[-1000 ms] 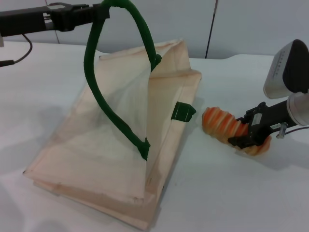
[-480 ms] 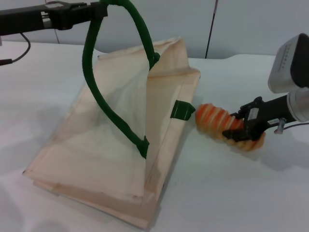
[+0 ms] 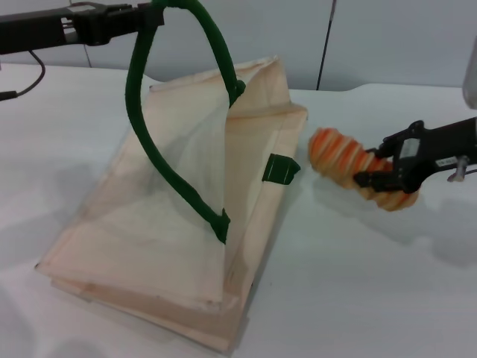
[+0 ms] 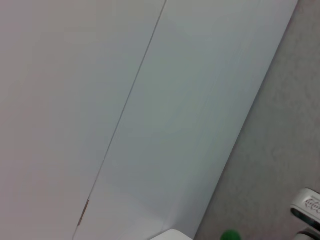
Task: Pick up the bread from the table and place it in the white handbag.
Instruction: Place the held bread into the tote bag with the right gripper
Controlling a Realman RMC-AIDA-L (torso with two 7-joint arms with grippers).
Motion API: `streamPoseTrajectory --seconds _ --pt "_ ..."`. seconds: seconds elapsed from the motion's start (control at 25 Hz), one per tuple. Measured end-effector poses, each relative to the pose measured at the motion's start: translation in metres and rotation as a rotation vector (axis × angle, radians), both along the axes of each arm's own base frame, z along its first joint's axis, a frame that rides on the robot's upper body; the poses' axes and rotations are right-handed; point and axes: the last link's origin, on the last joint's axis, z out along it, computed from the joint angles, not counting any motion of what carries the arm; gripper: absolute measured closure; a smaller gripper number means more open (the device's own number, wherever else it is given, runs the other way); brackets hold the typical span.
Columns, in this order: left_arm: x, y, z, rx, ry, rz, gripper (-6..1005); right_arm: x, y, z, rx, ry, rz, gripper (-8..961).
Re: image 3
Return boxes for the orange striped bread loaf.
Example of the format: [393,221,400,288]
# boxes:
[308,127,420,213]

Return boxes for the thin black pole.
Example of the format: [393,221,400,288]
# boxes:
[315,0,338,91]

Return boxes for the cream handbag with green handles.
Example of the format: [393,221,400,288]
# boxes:
[35,0,310,355]

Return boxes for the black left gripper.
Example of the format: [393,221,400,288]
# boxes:
[0,1,165,56]

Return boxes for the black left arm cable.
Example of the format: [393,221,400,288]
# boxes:
[0,50,47,103]

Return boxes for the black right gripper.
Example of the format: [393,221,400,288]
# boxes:
[353,116,477,195]

